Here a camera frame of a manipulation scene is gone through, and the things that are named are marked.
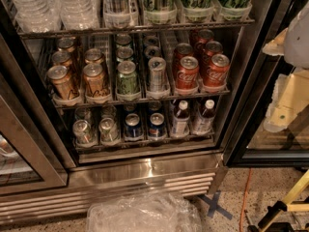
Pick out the dark bottle white cap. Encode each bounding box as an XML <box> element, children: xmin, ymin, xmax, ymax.
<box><xmin>172</xmin><ymin>101</ymin><xmax>190</xmax><ymax>135</ymax></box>
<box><xmin>192</xmin><ymin>100</ymin><xmax>215</xmax><ymax>134</ymax></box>

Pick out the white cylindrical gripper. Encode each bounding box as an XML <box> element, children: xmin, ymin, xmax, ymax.
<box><xmin>263</xmin><ymin>69</ymin><xmax>309</xmax><ymax>132</ymax></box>

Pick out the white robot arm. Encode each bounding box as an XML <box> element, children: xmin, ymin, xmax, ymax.
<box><xmin>263</xmin><ymin>2</ymin><xmax>309</xmax><ymax>132</ymax></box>

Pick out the gold can front far left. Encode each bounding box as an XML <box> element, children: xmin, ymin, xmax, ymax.
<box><xmin>47</xmin><ymin>65</ymin><xmax>79</xmax><ymax>100</ymax></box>

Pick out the clear water bottle left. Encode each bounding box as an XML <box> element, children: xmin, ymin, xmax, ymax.
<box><xmin>13</xmin><ymin>0</ymin><xmax>61</xmax><ymax>33</ymax></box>

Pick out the dark bottle white cap right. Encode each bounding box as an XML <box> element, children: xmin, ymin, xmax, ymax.
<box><xmin>192</xmin><ymin>100</ymin><xmax>215</xmax><ymax>134</ymax></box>

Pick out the red coca-cola can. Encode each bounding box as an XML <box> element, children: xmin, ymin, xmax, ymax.
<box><xmin>203</xmin><ymin>53</ymin><xmax>230</xmax><ymax>87</ymax></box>
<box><xmin>172</xmin><ymin>43</ymin><xmax>194</xmax><ymax>77</ymax></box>
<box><xmin>176</xmin><ymin>56</ymin><xmax>199</xmax><ymax>90</ymax></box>
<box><xmin>201</xmin><ymin>41</ymin><xmax>223</xmax><ymax>64</ymax></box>

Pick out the blue pepsi can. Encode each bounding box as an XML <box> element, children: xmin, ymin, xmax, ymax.
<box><xmin>148</xmin><ymin>113</ymin><xmax>166</xmax><ymax>138</ymax></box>
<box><xmin>125</xmin><ymin>113</ymin><xmax>142</xmax><ymax>138</ymax></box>

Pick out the clear water bottle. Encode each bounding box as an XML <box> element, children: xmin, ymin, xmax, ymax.
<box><xmin>60</xmin><ymin>0</ymin><xmax>99</xmax><ymax>30</ymax></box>
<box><xmin>13</xmin><ymin>0</ymin><xmax>61</xmax><ymax>33</ymax></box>

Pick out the red coca-cola can front right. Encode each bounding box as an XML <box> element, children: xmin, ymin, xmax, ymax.
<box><xmin>203</xmin><ymin>53</ymin><xmax>230</xmax><ymax>87</ymax></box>

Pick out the green can middle shelf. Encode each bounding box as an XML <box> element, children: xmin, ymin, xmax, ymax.
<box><xmin>117</xmin><ymin>61</ymin><xmax>140</xmax><ymax>95</ymax></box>

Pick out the dark bottle white cap left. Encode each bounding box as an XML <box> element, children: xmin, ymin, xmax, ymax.
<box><xmin>172</xmin><ymin>101</ymin><xmax>190</xmax><ymax>135</ymax></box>

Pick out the orange cable on floor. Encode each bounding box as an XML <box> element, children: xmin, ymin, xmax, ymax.
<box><xmin>239</xmin><ymin>167</ymin><xmax>253</xmax><ymax>232</ymax></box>

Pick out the open glass fridge door right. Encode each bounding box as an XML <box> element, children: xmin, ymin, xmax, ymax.
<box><xmin>222</xmin><ymin>0</ymin><xmax>309</xmax><ymax>167</ymax></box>

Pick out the silver can bottom far left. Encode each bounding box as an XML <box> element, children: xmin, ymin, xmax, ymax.
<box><xmin>72</xmin><ymin>120</ymin><xmax>95</xmax><ymax>144</ymax></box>

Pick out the clear water bottle right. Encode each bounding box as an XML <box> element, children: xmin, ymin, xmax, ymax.
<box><xmin>60</xmin><ymin>0</ymin><xmax>99</xmax><ymax>30</ymax></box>

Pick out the red coca-cola can back left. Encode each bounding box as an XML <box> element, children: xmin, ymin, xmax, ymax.
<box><xmin>172</xmin><ymin>43</ymin><xmax>194</xmax><ymax>77</ymax></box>

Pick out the clear plastic bin on floor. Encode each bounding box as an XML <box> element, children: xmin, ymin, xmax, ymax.
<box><xmin>86</xmin><ymin>192</ymin><xmax>202</xmax><ymax>232</ymax></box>

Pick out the glass fridge door left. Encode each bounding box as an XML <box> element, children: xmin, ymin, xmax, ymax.
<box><xmin>0</xmin><ymin>71</ymin><xmax>69</xmax><ymax>196</ymax></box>

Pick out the silver can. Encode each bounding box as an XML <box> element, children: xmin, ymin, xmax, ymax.
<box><xmin>72</xmin><ymin>120</ymin><xmax>95</xmax><ymax>144</ymax></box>
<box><xmin>98</xmin><ymin>117</ymin><xmax>118</xmax><ymax>142</ymax></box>

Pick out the yellow black stand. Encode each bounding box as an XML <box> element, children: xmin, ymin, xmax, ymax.
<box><xmin>247</xmin><ymin>170</ymin><xmax>309</xmax><ymax>232</ymax></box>

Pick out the gold can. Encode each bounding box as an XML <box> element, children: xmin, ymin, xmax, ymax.
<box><xmin>47</xmin><ymin>65</ymin><xmax>79</xmax><ymax>100</ymax></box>
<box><xmin>83</xmin><ymin>64</ymin><xmax>109</xmax><ymax>98</ymax></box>

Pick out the red coca-cola can back right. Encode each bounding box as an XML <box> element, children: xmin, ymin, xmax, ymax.
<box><xmin>201</xmin><ymin>41</ymin><xmax>223</xmax><ymax>64</ymax></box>

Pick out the red coca-cola can front left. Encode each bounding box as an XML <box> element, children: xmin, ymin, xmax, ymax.
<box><xmin>176</xmin><ymin>56</ymin><xmax>199</xmax><ymax>90</ymax></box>

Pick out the stainless fridge base grille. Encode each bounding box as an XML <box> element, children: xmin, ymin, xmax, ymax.
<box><xmin>0</xmin><ymin>152</ymin><xmax>227</xmax><ymax>225</ymax></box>

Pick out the silver slim can middle shelf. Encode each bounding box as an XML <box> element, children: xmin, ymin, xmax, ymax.
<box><xmin>148</xmin><ymin>57</ymin><xmax>166</xmax><ymax>92</ymax></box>

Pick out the blue tape cross on floor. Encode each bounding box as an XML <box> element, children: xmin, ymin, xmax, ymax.
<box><xmin>199</xmin><ymin>190</ymin><xmax>233</xmax><ymax>220</ymax></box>

